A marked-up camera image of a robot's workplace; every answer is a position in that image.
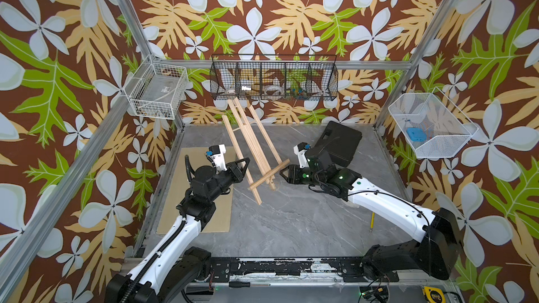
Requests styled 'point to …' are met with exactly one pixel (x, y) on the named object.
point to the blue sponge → (417, 135)
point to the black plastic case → (341, 141)
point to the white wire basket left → (156, 90)
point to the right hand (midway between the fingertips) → (281, 172)
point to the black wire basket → (270, 76)
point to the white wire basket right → (433, 125)
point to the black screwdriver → (242, 285)
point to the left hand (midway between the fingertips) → (249, 157)
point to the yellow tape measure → (434, 294)
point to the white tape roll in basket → (274, 90)
